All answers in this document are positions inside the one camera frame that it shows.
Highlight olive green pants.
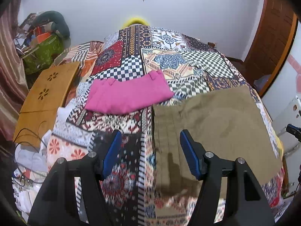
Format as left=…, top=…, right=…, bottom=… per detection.
left=154, top=86, right=282, bottom=197

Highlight white sliding wardrobe door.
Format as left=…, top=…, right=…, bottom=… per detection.
left=263, top=22, right=300, bottom=193

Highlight wooden lap desk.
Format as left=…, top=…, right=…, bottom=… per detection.
left=13, top=62, right=79, bottom=147

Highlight brown wooden room door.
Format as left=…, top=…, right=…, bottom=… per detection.
left=244, top=0, right=297, bottom=88

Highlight pink folded garment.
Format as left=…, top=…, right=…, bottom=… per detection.
left=85, top=70, right=174, bottom=115

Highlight striped brown curtain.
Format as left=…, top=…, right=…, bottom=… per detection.
left=1, top=0, right=29, bottom=141

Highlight green fabric storage box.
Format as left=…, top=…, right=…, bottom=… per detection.
left=21, top=34, right=63, bottom=75

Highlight striped orange pillow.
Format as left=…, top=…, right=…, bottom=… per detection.
left=51, top=41, right=104, bottom=77

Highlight grey green plush toy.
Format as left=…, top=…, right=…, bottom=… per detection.
left=32, top=11, right=70, bottom=39

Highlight yellow plush headboard cushion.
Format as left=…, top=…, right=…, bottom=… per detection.
left=122, top=17, right=150, bottom=29

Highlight black cable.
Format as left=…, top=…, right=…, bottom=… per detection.
left=13, top=121, right=49, bottom=151

